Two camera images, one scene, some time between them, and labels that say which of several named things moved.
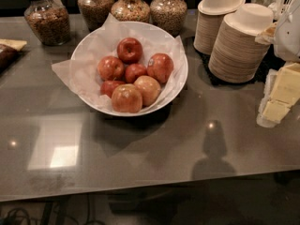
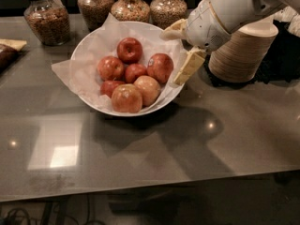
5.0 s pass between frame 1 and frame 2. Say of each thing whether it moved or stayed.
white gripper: moved
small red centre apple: stayed
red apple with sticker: stayed
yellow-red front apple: stayed
